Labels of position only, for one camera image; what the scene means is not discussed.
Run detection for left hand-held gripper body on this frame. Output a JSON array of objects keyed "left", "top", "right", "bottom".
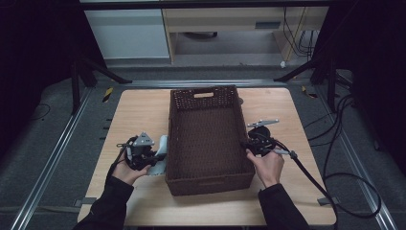
[{"left": 124, "top": 131, "right": 156, "bottom": 172}]

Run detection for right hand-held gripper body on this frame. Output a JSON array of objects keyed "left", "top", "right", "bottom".
[{"left": 246, "top": 119, "right": 281, "bottom": 158}]

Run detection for light blue cloth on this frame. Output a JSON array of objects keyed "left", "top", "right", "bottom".
[{"left": 147, "top": 134, "right": 169, "bottom": 176}]

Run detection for brown wicker basket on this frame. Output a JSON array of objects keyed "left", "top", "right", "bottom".
[{"left": 165, "top": 84, "right": 257, "bottom": 196}]

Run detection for person's left hand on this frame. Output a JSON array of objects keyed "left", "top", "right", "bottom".
[{"left": 111, "top": 158, "right": 153, "bottom": 187}]

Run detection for person's right hand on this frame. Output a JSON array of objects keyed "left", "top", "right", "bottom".
[{"left": 245, "top": 149, "right": 285, "bottom": 189}]

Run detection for yellow black striped tape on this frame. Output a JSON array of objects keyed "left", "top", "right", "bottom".
[
  {"left": 101, "top": 86, "right": 114, "bottom": 104},
  {"left": 301, "top": 85, "right": 319, "bottom": 99}
]

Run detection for black metal stand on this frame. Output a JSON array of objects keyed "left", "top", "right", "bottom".
[
  {"left": 273, "top": 54, "right": 339, "bottom": 113},
  {"left": 70, "top": 56, "right": 133, "bottom": 116}
]

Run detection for dark object under desk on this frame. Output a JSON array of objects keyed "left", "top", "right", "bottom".
[{"left": 184, "top": 31, "right": 218, "bottom": 40}]

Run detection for white cabinet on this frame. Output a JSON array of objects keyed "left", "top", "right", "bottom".
[{"left": 83, "top": 9, "right": 170, "bottom": 60}]

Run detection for black curtain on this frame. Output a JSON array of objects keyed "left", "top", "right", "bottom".
[
  {"left": 314, "top": 0, "right": 406, "bottom": 176},
  {"left": 0, "top": 0, "right": 106, "bottom": 161}
]

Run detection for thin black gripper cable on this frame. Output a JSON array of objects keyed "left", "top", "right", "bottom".
[{"left": 106, "top": 135, "right": 138, "bottom": 178}]

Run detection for thick black gripper cable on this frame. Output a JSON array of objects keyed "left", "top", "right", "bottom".
[{"left": 274, "top": 140, "right": 339, "bottom": 230}]

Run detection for metal floor rail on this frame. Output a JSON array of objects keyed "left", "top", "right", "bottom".
[
  {"left": 11, "top": 87, "right": 94, "bottom": 230},
  {"left": 314, "top": 85, "right": 398, "bottom": 230},
  {"left": 123, "top": 79, "right": 288, "bottom": 89}
]

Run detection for grey table bracket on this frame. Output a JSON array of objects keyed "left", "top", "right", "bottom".
[
  {"left": 317, "top": 196, "right": 340, "bottom": 206},
  {"left": 74, "top": 196, "right": 98, "bottom": 208}
]

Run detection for thin black floor cable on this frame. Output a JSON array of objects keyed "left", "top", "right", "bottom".
[{"left": 27, "top": 103, "right": 52, "bottom": 124}]

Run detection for hanging black desk cables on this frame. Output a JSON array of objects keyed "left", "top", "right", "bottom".
[{"left": 282, "top": 7, "right": 320, "bottom": 58}]

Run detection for looped black floor cable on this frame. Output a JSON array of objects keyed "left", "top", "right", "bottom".
[{"left": 320, "top": 94, "right": 382, "bottom": 219}]

